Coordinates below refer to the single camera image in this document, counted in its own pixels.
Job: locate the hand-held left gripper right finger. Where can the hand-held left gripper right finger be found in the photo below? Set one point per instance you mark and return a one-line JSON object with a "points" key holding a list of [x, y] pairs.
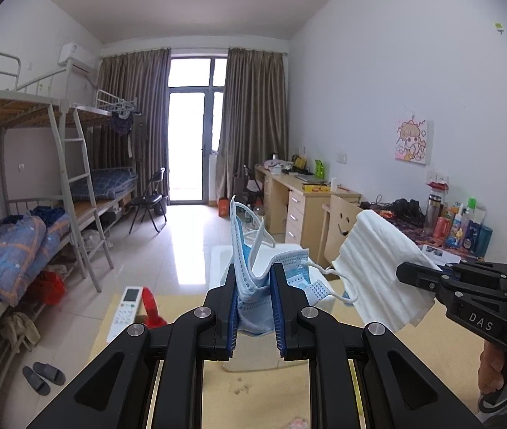
{"points": [[278, 308]]}

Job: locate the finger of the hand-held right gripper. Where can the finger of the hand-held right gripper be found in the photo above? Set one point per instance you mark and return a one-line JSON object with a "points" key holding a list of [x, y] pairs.
{"points": [[419, 275], [463, 294]]}

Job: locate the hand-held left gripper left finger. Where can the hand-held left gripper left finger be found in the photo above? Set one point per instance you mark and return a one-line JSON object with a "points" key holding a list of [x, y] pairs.
{"points": [[232, 321]]}

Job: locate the blue face mask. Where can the blue face mask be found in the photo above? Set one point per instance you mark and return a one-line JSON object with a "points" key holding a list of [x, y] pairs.
{"points": [[258, 317]]}

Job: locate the white face mask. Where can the white face mask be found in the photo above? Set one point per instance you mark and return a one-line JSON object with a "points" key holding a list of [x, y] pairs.
{"points": [[378, 259]]}

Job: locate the white foam box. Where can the white foam box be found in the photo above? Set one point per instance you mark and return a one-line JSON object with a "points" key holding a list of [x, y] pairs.
{"points": [[222, 268]]}

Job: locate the person's right hand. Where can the person's right hand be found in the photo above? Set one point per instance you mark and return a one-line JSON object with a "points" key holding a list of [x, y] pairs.
{"points": [[490, 371]]}

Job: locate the white paper sheet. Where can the white paper sheet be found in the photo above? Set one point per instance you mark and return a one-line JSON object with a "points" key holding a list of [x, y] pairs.
{"points": [[441, 254]]}

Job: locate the desk with patterned cloth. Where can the desk with patterned cloth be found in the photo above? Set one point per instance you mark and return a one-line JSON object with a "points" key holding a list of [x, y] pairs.
{"points": [[407, 232]]}

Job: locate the group of toiletry bottles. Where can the group of toiletry bottles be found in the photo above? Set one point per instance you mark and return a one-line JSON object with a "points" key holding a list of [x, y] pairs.
{"points": [[459, 228]]}

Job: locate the black bag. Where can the black bag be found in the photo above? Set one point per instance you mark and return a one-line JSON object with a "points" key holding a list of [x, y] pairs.
{"points": [[407, 210]]}

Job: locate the red plastic object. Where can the red plastic object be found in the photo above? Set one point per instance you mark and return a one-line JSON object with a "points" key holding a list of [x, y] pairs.
{"points": [[150, 306]]}

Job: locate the wooden chair with smiley face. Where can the wooden chair with smiley face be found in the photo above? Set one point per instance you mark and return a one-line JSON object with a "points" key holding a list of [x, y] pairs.
{"points": [[340, 223]]}

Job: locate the white remote control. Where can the white remote control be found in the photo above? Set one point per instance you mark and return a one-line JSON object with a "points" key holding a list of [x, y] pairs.
{"points": [[123, 313]]}

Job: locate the wooden desk with drawers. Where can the wooden desk with drawers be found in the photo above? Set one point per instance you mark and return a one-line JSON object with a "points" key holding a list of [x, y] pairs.
{"points": [[300, 201]]}

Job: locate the orange box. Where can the orange box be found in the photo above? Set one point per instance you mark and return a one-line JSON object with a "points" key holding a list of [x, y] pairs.
{"points": [[224, 208]]}

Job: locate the green packet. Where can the green packet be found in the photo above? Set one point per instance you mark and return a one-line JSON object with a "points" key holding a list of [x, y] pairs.
{"points": [[319, 169]]}

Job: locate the black folding chair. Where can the black folding chair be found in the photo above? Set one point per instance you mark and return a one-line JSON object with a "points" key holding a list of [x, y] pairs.
{"points": [[146, 199]]}

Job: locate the glass balcony door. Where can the glass balcony door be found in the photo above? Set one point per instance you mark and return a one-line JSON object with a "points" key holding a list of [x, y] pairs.
{"points": [[190, 143]]}

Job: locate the red bag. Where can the red bag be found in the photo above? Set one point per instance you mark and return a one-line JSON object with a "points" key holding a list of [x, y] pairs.
{"points": [[47, 288]]}

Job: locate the grey slipper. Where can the grey slipper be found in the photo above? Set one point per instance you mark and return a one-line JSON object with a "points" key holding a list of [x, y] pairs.
{"points": [[50, 373], [36, 380]]}

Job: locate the brown curtain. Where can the brown curtain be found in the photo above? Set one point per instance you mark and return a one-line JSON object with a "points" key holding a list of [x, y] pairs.
{"points": [[146, 98], [253, 116]]}

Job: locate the beige cloth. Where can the beige cloth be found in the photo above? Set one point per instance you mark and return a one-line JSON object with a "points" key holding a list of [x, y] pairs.
{"points": [[20, 330]]}

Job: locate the white bunk bed ladder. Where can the white bunk bed ladder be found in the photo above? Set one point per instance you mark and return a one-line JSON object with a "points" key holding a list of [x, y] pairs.
{"points": [[76, 161]]}

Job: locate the hanging dark clothes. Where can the hanging dark clothes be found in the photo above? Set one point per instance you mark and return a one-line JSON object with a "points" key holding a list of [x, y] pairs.
{"points": [[121, 125]]}

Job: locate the blue plaid quilt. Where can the blue plaid quilt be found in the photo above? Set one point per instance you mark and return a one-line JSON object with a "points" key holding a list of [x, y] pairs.
{"points": [[12, 250]]}

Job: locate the metal bunk bed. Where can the metal bunk bed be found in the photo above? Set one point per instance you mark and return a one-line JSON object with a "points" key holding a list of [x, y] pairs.
{"points": [[16, 109]]}

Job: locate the white air conditioner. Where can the white air conditioner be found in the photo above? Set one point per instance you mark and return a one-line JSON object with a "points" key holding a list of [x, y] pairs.
{"points": [[74, 56]]}

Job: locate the wall poster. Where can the wall poster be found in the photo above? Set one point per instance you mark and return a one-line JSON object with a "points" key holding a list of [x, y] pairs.
{"points": [[413, 140]]}

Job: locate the white wall socket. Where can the white wall socket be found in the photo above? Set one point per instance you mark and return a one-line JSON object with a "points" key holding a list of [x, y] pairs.
{"points": [[341, 157]]}

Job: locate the white wall device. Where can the white wall device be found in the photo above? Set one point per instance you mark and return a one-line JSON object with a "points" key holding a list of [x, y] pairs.
{"points": [[499, 27]]}

